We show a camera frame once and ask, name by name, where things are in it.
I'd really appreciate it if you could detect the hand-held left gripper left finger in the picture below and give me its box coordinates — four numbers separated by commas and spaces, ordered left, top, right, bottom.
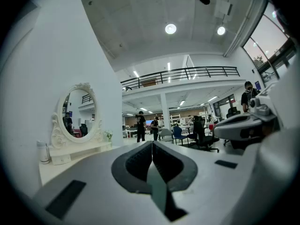
111, 141, 153, 195

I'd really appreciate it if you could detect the blue chair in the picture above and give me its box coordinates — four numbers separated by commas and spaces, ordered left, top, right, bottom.
172, 125, 188, 146

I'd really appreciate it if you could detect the grey chair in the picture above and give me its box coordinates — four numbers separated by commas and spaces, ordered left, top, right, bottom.
158, 128, 174, 145

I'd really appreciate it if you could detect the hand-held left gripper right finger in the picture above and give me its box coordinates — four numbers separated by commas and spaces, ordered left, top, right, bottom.
152, 141, 198, 192

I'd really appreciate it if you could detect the black balcony railing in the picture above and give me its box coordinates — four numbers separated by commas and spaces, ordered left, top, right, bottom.
120, 66, 241, 91

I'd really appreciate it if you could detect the cream ornate dressing table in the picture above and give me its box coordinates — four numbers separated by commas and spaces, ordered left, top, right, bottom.
38, 141, 113, 192

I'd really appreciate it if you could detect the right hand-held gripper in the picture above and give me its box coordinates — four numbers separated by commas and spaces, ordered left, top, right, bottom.
214, 82, 285, 150

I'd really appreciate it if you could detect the white water bottle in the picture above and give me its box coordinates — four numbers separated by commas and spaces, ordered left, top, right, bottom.
36, 139, 51, 165

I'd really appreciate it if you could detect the white ornate oval mirror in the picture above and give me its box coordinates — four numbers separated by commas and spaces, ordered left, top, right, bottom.
49, 82, 113, 166

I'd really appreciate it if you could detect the black office chair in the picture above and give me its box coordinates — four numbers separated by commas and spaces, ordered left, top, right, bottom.
225, 106, 242, 120
188, 115, 220, 153

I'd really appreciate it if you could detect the small potted plant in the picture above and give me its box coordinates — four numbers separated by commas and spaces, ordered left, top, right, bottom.
104, 129, 114, 143

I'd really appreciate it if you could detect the large window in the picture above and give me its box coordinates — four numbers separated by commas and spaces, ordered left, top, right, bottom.
242, 0, 299, 81

